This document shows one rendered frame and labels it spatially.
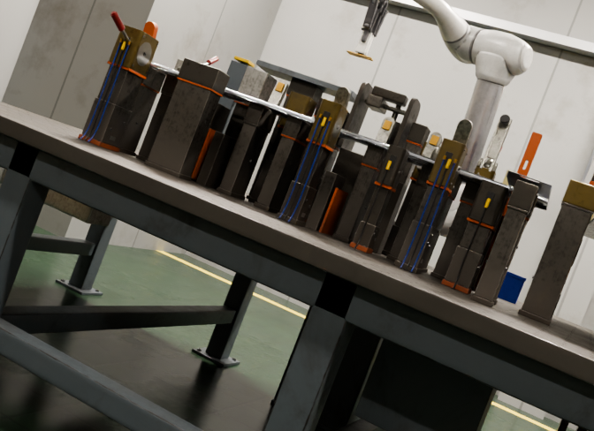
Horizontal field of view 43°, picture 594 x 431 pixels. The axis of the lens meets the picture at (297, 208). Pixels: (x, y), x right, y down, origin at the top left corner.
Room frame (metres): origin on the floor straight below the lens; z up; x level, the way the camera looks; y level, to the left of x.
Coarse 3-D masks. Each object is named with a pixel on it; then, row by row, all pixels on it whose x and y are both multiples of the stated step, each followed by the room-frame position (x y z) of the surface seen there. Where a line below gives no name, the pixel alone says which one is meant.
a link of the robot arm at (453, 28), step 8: (416, 0) 2.60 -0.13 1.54; (424, 0) 2.59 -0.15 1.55; (432, 0) 2.60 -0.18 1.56; (440, 0) 2.61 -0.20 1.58; (424, 8) 2.62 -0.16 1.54; (432, 8) 2.61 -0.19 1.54; (440, 8) 2.61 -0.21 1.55; (448, 8) 2.63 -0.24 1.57; (440, 16) 2.63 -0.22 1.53; (448, 16) 2.64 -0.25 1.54; (456, 16) 2.67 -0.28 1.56; (440, 24) 2.67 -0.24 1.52; (448, 24) 2.66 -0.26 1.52; (456, 24) 2.67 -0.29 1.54; (464, 24) 2.70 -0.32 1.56; (440, 32) 2.72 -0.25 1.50; (448, 32) 2.69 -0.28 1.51; (456, 32) 2.69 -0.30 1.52; (464, 32) 2.71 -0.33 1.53; (448, 40) 2.72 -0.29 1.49; (456, 40) 2.72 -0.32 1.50
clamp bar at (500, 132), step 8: (504, 120) 2.23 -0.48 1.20; (496, 128) 2.26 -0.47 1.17; (504, 128) 2.26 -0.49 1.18; (496, 136) 2.26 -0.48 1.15; (504, 136) 2.24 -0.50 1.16; (496, 144) 2.25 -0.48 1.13; (488, 152) 2.24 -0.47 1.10; (496, 152) 2.24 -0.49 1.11; (496, 160) 2.25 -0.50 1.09; (480, 168) 2.24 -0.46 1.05
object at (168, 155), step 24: (192, 72) 2.17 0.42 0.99; (216, 72) 2.15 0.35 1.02; (192, 96) 2.17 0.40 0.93; (216, 96) 2.19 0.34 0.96; (168, 120) 2.18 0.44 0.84; (192, 120) 2.16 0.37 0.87; (168, 144) 2.17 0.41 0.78; (192, 144) 2.16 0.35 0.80; (168, 168) 2.16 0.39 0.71; (192, 168) 2.21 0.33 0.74
